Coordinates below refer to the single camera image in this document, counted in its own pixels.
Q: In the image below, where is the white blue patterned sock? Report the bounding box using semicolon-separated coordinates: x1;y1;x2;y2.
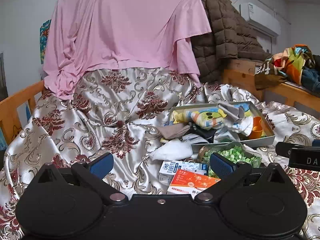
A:
224;116;253;137

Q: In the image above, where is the floral satin bedspread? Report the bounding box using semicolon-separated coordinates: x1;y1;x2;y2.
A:
1;68;319;239

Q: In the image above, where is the green patterned cloth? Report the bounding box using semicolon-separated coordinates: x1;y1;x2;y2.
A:
197;141;262;178

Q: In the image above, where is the wooden left bed rail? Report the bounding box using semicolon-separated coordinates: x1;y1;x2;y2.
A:
1;80;45;145

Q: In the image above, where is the beige knit sock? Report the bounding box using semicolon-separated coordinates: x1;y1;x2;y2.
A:
157;123;190;140

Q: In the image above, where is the white air conditioner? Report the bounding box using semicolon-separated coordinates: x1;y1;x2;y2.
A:
240;2;281;37

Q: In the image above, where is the orange plastic cup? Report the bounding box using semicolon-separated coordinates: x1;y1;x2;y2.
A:
248;116;263;140

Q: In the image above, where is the white blue medicine box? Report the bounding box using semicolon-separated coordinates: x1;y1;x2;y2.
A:
158;161;209;186

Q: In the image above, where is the wooden bed frame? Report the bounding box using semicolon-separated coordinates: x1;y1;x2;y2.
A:
222;59;320;119

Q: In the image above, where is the colourful patchwork cloth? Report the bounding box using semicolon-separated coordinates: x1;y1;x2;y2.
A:
271;44;316;86

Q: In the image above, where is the brown printed bag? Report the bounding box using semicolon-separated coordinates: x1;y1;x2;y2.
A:
254;61;288;90

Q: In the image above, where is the white folded cloth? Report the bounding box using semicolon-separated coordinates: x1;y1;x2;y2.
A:
149;139;193;161

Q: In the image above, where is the brown quilted jacket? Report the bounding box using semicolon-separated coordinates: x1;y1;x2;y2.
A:
191;0;271;83

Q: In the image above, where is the black sock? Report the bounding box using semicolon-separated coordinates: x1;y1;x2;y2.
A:
183;123;216;144

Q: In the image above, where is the grey box with cartoon picture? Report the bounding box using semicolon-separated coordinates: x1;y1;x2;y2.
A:
165;101;275;148

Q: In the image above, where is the blue denim garment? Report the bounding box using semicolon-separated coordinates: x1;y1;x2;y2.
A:
301;68;320;93

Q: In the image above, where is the pink hanging sheet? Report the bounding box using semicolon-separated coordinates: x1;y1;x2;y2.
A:
43;0;211;100

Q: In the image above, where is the colourful left wall poster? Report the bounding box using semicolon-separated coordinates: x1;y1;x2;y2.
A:
40;20;51;64

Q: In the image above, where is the striped cartoon sock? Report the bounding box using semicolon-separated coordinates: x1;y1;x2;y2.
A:
172;107;227;130

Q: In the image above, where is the orange medicine box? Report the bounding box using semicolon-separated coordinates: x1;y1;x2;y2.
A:
167;169;220;198

